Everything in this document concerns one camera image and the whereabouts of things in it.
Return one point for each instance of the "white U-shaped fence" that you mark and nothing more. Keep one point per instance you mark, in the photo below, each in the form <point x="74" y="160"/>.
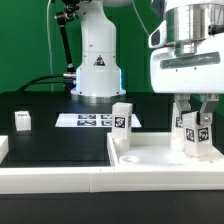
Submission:
<point x="109" y="179"/>

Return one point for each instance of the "printed tag sheet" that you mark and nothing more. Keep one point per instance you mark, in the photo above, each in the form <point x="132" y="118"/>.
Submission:
<point x="90" y="120"/>

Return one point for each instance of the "white square table top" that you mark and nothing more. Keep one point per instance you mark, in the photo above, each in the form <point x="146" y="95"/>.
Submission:
<point x="153" y="149"/>

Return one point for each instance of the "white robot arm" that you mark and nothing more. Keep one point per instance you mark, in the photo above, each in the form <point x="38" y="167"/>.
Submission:
<point x="189" y="22"/>

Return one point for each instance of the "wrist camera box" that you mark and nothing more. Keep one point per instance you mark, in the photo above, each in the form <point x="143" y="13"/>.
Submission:
<point x="159" y="37"/>

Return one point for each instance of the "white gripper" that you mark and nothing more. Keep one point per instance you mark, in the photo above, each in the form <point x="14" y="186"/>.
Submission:
<point x="202" y="73"/>

